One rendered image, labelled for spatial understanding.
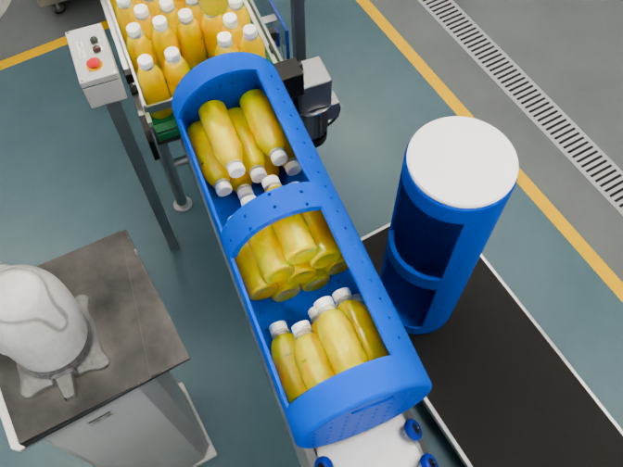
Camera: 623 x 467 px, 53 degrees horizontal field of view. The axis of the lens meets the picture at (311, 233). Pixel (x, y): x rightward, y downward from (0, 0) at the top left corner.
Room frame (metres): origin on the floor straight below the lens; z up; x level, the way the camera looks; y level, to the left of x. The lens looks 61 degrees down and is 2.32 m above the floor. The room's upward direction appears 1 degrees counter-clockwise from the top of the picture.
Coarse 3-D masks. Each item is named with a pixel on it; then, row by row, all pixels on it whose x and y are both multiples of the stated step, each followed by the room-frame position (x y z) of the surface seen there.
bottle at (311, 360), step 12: (300, 336) 0.42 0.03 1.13; (312, 336) 0.42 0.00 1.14; (300, 348) 0.40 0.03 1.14; (312, 348) 0.39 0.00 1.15; (300, 360) 0.37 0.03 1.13; (312, 360) 0.37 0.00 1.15; (324, 360) 0.37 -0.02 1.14; (300, 372) 0.35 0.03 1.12; (312, 372) 0.35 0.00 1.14; (324, 372) 0.34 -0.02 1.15; (312, 384) 0.33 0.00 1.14
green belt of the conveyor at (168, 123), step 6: (270, 60) 1.39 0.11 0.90; (156, 120) 1.16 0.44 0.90; (162, 120) 1.16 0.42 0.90; (168, 120) 1.17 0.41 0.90; (174, 120) 1.16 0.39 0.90; (156, 126) 1.14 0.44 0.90; (162, 126) 1.15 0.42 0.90; (168, 126) 1.15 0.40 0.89; (174, 126) 1.15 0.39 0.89; (156, 132) 1.13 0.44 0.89; (168, 132) 1.14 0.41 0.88; (174, 132) 1.14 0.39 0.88; (162, 138) 1.13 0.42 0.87; (168, 138) 1.14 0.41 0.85
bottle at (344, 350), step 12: (324, 312) 0.45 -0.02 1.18; (336, 312) 0.45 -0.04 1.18; (324, 324) 0.43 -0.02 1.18; (336, 324) 0.42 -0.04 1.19; (348, 324) 0.43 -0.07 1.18; (324, 336) 0.41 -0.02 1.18; (336, 336) 0.40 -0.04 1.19; (348, 336) 0.40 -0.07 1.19; (324, 348) 0.39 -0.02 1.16; (336, 348) 0.38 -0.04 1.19; (348, 348) 0.38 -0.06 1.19; (360, 348) 0.38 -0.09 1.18; (336, 360) 0.36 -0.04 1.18; (348, 360) 0.35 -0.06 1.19; (360, 360) 0.35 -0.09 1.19; (336, 372) 0.34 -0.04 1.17
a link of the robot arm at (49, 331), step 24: (0, 264) 0.55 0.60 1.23; (0, 288) 0.46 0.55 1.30; (24, 288) 0.47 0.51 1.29; (48, 288) 0.47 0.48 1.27; (0, 312) 0.42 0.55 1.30; (24, 312) 0.42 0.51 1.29; (48, 312) 0.43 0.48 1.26; (72, 312) 0.46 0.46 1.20; (0, 336) 0.39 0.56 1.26; (24, 336) 0.39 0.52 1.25; (48, 336) 0.40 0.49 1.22; (72, 336) 0.42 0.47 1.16; (24, 360) 0.37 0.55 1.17; (48, 360) 0.38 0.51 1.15; (72, 360) 0.40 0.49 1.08
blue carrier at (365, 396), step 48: (192, 96) 1.05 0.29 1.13; (240, 96) 1.09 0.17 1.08; (288, 96) 1.02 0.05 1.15; (288, 192) 0.70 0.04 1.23; (336, 192) 0.75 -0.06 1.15; (240, 240) 0.61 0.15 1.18; (336, 240) 0.60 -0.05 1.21; (240, 288) 0.53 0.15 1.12; (336, 288) 0.59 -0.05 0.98; (384, 288) 0.52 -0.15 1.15; (384, 336) 0.39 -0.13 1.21; (336, 384) 0.30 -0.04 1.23; (384, 384) 0.30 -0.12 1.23; (336, 432) 0.25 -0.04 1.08
